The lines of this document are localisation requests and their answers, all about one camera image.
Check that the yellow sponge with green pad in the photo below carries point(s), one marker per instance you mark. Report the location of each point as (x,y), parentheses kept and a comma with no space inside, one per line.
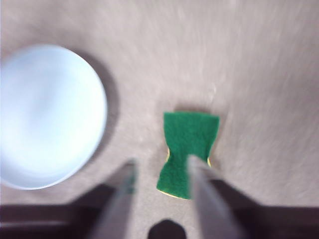
(189,139)

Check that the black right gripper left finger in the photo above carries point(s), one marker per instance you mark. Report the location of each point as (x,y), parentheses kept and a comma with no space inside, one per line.
(94,216)

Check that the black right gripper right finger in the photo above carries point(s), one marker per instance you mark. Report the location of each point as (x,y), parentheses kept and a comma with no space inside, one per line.
(239,219)

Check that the light blue round plate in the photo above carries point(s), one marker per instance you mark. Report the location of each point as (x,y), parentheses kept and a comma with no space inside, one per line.
(49,117)

